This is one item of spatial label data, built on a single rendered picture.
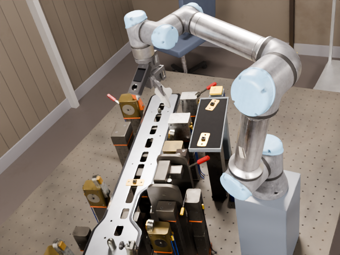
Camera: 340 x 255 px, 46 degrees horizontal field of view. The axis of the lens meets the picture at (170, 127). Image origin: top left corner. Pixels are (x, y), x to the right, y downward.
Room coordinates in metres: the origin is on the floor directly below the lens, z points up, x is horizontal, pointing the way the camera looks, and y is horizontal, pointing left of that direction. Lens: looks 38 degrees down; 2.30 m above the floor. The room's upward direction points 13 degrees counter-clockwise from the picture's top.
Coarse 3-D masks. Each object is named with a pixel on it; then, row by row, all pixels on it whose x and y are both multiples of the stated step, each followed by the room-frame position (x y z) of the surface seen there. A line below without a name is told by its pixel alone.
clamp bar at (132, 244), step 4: (132, 240) 0.84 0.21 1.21; (120, 244) 0.84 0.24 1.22; (124, 244) 0.84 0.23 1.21; (128, 244) 0.84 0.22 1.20; (132, 244) 0.83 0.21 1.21; (120, 248) 0.83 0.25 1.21; (128, 248) 0.82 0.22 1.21; (132, 248) 0.81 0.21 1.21; (136, 248) 0.82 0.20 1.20; (128, 252) 0.82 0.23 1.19; (132, 252) 0.81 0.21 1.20; (136, 252) 0.84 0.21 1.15
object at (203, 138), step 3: (201, 135) 1.35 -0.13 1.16; (207, 135) 1.34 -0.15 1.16; (201, 138) 1.32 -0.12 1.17; (204, 138) 1.32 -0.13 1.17; (207, 138) 1.32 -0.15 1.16; (198, 141) 1.32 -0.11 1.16; (201, 141) 1.31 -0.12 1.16; (204, 141) 1.31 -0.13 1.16; (198, 144) 1.30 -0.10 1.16; (204, 144) 1.29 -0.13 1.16
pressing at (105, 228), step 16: (176, 96) 1.94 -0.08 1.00; (144, 112) 1.86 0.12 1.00; (176, 112) 1.79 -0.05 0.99; (144, 128) 1.71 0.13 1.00; (160, 128) 1.68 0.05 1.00; (144, 144) 1.58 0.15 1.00; (160, 144) 1.55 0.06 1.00; (128, 160) 1.48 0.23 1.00; (128, 176) 1.38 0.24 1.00; (144, 176) 1.35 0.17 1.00; (128, 192) 1.27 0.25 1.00; (144, 192) 1.26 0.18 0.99; (112, 208) 1.20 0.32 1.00; (128, 208) 1.18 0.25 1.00; (112, 224) 1.12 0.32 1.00; (128, 224) 1.10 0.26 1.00; (96, 240) 1.05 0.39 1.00; (128, 240) 1.02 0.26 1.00
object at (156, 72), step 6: (156, 54) 1.29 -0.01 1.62; (138, 60) 1.25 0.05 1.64; (144, 60) 1.24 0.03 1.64; (150, 60) 1.24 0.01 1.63; (156, 60) 1.29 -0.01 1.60; (156, 66) 1.28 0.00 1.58; (162, 66) 1.28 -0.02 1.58; (150, 72) 1.25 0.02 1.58; (156, 72) 1.25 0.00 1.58; (162, 72) 1.29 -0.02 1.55; (150, 78) 1.23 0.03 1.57; (156, 78) 1.26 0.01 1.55; (162, 78) 1.27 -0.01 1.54; (150, 84) 1.23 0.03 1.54
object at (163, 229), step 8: (160, 224) 1.00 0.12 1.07; (168, 224) 0.99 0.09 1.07; (152, 232) 0.97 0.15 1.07; (160, 232) 0.96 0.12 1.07; (168, 232) 0.97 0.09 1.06; (152, 240) 0.97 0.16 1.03; (160, 240) 0.96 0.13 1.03; (168, 240) 0.95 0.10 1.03; (160, 248) 0.96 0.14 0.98; (168, 248) 0.95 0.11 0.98; (176, 248) 0.98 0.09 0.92
